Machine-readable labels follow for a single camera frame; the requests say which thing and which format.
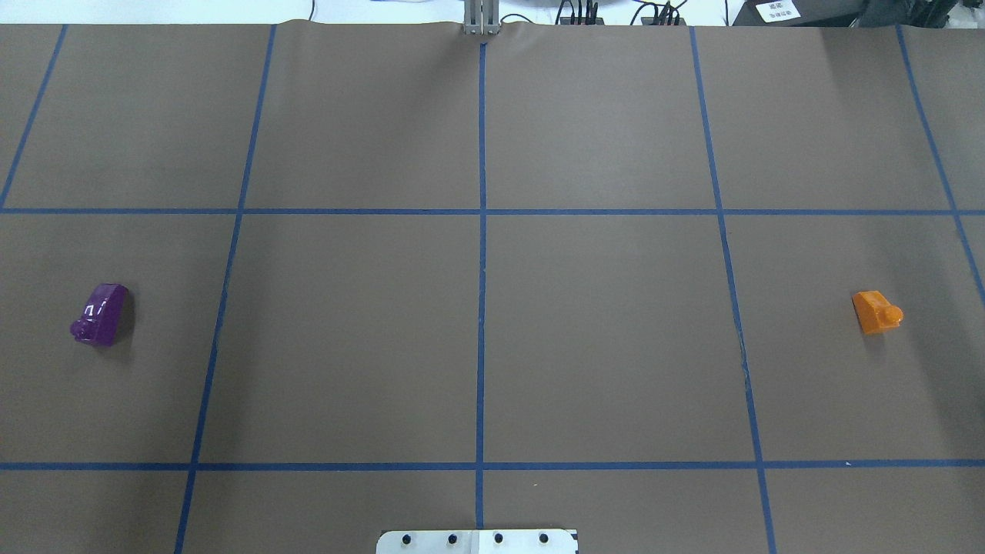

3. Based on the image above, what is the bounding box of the orange trapezoid block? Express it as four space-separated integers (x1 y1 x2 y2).
851 290 905 335

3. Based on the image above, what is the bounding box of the purple trapezoid block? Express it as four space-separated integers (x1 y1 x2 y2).
69 283 129 348

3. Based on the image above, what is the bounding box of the aluminium frame post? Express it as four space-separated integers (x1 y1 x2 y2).
462 0 502 36

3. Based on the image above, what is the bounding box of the white metal base plate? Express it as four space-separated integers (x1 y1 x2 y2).
376 529 579 553

